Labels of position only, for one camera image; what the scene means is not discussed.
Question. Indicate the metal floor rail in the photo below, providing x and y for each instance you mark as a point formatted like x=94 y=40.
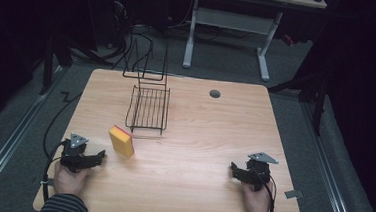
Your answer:
x=9 y=140
x=328 y=176

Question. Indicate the grey tape piece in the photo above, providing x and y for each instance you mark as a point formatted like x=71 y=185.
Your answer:
x=293 y=194

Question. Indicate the white metal-legged desk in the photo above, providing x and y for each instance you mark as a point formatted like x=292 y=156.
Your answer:
x=235 y=21

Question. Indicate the person's left hand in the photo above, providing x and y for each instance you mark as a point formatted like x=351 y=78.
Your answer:
x=68 y=180

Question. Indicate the yellow sponge with red side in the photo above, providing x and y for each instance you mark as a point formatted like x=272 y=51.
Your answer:
x=122 y=142

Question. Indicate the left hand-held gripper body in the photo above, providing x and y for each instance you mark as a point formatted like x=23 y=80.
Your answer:
x=72 y=153

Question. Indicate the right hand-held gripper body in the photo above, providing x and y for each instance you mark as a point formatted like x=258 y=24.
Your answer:
x=259 y=172

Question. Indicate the black stand leg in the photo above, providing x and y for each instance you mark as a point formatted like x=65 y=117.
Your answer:
x=47 y=66
x=319 y=105

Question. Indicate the person's right hand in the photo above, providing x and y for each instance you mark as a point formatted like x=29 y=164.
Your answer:
x=256 y=204

